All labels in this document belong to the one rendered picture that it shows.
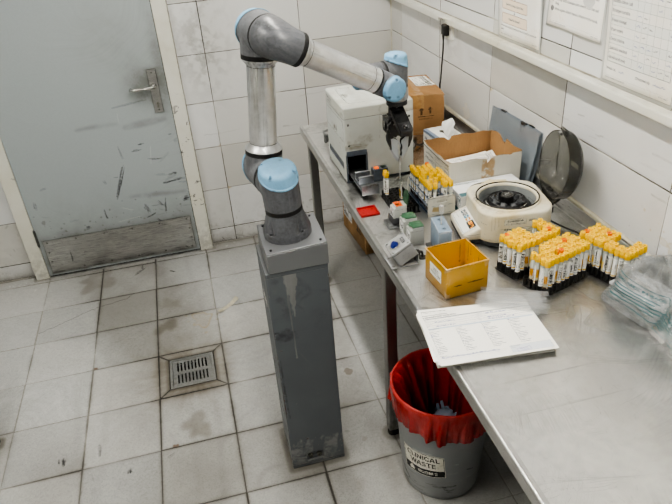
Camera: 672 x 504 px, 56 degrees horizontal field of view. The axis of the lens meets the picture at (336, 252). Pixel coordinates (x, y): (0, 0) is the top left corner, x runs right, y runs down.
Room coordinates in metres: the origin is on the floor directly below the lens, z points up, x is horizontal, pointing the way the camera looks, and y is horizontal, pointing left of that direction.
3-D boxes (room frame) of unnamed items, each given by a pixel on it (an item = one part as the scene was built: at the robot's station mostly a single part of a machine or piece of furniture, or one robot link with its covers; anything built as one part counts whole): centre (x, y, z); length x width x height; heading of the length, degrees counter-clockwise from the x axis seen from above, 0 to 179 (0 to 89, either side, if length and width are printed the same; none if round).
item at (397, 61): (2.05, -0.24, 1.35); 0.09 x 0.08 x 0.11; 113
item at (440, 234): (1.69, -0.33, 0.92); 0.10 x 0.07 x 0.10; 4
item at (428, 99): (2.85, -0.40, 0.97); 0.31 x 0.23 x 0.18; 6
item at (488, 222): (1.81, -0.54, 0.94); 0.30 x 0.24 x 0.12; 93
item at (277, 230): (1.75, 0.15, 1.00); 0.15 x 0.15 x 0.10
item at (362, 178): (2.19, -0.12, 0.92); 0.21 x 0.07 x 0.05; 12
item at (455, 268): (1.51, -0.34, 0.93); 0.13 x 0.13 x 0.10; 17
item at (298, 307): (1.76, 0.15, 0.44); 0.20 x 0.20 x 0.87; 12
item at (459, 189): (1.99, -0.55, 0.92); 0.24 x 0.12 x 0.10; 102
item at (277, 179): (1.76, 0.16, 1.12); 0.13 x 0.12 x 0.14; 23
